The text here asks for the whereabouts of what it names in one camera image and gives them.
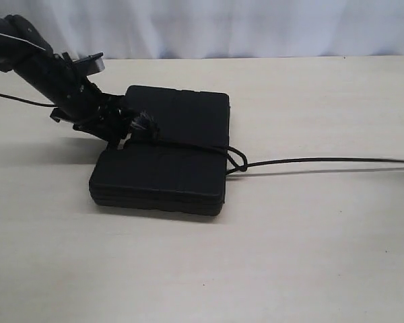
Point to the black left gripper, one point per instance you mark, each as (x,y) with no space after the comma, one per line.
(78,100)

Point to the black plastic carrying case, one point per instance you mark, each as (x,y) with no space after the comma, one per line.
(179,172)

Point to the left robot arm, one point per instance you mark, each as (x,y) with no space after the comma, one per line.
(17,25)

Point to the white zip tie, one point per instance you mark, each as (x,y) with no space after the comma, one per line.
(8,42)

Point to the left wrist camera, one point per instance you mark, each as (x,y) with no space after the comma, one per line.
(90,65)

